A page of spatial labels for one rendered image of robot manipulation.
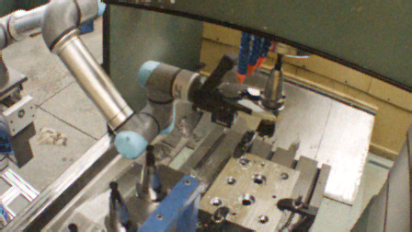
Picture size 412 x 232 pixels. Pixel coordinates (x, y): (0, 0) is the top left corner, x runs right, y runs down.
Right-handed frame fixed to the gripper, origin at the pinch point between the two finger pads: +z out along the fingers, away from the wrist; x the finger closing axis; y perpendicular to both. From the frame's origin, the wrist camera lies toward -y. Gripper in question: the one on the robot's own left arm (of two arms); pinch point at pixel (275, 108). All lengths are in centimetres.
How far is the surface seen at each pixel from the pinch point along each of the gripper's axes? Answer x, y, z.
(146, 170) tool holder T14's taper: 30.1, 1.8, -14.2
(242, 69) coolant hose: 17.7, -16.0, -3.7
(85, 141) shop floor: -76, 129, -148
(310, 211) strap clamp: -1.2, 29.2, 18.2
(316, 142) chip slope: -73, 57, 13
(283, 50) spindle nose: 7.7, -17.5, 0.8
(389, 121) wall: -101, 46, 53
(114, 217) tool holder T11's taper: 41.4, 4.1, -14.0
